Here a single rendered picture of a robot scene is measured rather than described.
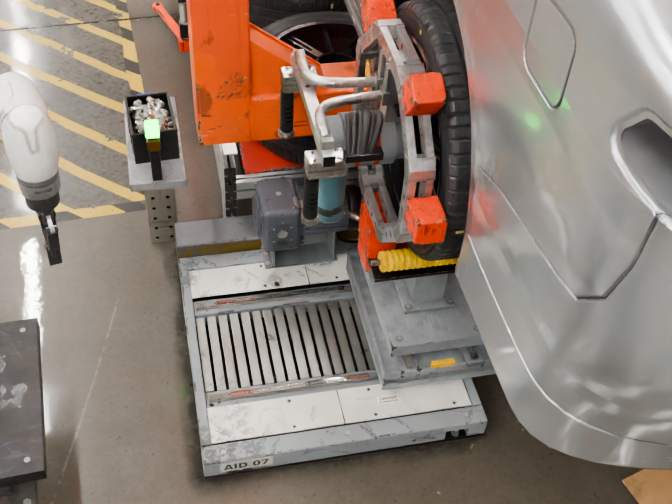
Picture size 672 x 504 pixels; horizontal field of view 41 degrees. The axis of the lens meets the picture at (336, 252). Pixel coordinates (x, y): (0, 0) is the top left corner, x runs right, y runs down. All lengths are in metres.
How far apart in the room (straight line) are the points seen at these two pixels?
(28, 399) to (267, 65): 1.13
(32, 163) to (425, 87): 0.85
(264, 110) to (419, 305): 0.75
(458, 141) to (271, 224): 0.90
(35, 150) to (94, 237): 1.33
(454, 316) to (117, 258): 1.19
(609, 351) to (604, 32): 0.51
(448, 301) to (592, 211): 1.34
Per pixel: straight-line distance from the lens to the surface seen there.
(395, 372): 2.65
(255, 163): 3.10
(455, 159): 2.02
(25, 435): 2.43
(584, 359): 1.60
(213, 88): 2.65
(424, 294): 2.72
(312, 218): 2.18
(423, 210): 2.06
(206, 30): 2.55
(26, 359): 2.57
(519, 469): 2.73
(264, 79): 2.69
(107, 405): 2.80
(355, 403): 2.68
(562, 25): 1.51
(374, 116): 2.06
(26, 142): 1.96
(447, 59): 2.06
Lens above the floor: 2.27
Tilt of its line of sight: 46 degrees down
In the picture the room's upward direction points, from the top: 4 degrees clockwise
